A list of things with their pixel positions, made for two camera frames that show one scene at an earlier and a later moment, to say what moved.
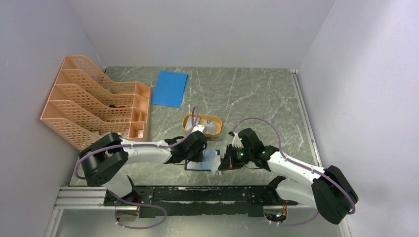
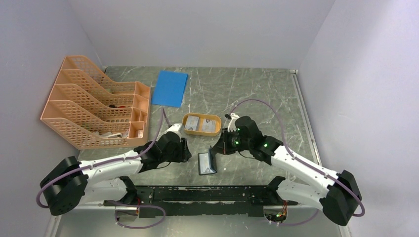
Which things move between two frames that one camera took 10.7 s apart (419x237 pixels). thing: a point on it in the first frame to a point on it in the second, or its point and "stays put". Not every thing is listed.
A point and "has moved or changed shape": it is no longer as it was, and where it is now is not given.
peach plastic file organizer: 85,105 stays put
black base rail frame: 198,201 stays put
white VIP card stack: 211,126 stays put
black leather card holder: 209,156 has moved or changed shape
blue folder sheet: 169,88 stays put
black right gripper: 228,162 to 222,145
